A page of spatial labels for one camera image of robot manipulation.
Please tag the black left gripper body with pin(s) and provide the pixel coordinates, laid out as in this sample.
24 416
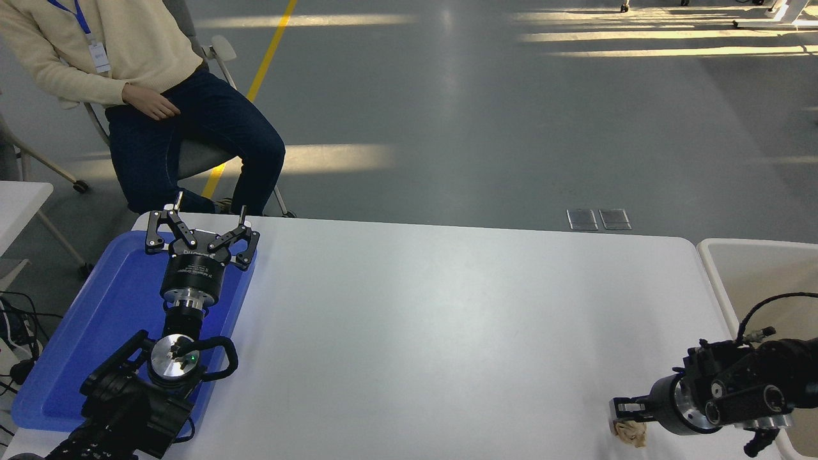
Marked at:
195 268

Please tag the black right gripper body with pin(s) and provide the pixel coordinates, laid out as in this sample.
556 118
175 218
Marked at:
664 406

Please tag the tan paper ball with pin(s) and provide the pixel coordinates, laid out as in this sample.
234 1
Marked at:
629 434

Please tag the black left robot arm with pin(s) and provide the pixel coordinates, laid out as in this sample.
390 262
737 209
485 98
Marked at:
128 409

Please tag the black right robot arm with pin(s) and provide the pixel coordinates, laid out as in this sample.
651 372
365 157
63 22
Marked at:
754 383

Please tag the person's forearm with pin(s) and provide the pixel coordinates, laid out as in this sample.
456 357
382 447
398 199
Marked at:
83 86

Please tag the person's hand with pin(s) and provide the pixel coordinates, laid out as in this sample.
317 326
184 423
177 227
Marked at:
150 102

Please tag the blue plastic tray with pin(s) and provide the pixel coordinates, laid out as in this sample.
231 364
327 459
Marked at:
96 319

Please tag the white chair leg with castor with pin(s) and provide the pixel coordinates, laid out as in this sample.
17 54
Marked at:
80 186

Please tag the large pale bin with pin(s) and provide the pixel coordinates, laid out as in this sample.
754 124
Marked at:
754 275

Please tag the small white side table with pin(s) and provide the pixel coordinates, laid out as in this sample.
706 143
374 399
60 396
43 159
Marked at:
19 198

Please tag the metal floor plate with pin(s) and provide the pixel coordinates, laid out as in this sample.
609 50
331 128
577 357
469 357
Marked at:
615 219
581 220

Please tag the person on grey chair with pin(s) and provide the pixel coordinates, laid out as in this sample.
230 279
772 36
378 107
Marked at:
128 38

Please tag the white power strip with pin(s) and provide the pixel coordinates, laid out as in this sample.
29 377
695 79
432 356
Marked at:
9 354

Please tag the white table base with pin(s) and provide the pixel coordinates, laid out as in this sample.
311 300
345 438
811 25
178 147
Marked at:
776 23

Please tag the grey chair with white frame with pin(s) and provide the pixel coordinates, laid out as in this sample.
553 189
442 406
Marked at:
198 156

